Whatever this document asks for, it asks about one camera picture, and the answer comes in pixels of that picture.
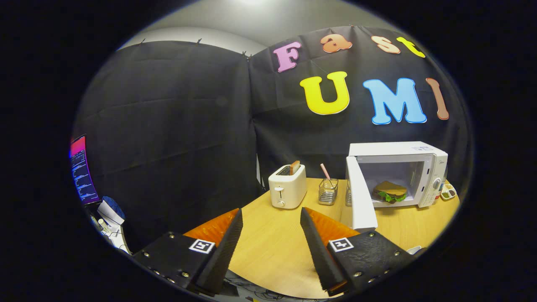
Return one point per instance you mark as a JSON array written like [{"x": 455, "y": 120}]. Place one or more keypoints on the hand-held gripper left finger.
[{"x": 222, "y": 256}]

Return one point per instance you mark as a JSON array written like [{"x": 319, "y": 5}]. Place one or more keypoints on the white and blue object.
[{"x": 111, "y": 209}]

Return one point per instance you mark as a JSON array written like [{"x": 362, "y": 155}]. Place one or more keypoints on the cream toaster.
[{"x": 287, "y": 188}]

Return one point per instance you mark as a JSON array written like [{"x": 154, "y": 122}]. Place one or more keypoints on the pink striped straw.
[{"x": 325, "y": 171}]

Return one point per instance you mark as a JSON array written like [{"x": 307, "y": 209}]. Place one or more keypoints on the toy sandwich with lettuce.
[{"x": 390, "y": 188}]

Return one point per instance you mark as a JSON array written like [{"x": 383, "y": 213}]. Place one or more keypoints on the computer monitor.
[{"x": 82, "y": 172}]

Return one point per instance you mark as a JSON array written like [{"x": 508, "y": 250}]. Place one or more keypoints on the white microwave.
[{"x": 394, "y": 149}]

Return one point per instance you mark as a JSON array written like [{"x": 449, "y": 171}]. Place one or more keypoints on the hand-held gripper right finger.
[{"x": 321, "y": 256}]

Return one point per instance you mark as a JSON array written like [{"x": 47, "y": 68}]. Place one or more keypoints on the white divided bean dish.
[{"x": 448, "y": 193}]

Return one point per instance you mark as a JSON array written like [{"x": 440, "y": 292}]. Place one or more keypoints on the toast slice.
[{"x": 294, "y": 167}]

